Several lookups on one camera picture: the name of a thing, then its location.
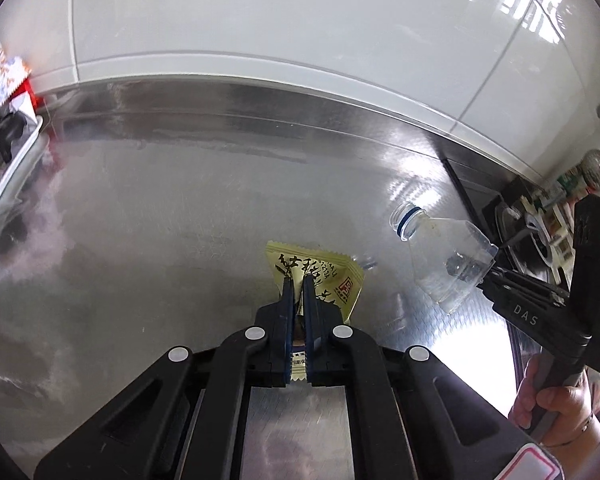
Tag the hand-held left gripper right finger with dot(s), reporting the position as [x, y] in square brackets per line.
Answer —
[309, 310]

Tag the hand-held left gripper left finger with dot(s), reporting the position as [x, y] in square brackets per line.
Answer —
[288, 305]

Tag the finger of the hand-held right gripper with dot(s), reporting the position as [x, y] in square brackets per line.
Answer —
[522, 287]

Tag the yellow snack packet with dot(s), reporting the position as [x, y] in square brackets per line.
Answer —
[332, 275]

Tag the clear plastic bottle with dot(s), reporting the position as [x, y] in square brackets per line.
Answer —
[445, 260]

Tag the person's right forearm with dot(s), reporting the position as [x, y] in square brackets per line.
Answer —
[592, 437]

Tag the person's right hand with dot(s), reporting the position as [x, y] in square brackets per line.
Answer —
[567, 410]

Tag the metal ladle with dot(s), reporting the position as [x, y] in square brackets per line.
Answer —
[596, 166]

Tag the white plastic tray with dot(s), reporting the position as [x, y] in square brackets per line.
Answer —
[15, 170]

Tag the red box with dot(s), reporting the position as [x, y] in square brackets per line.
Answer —
[25, 97]

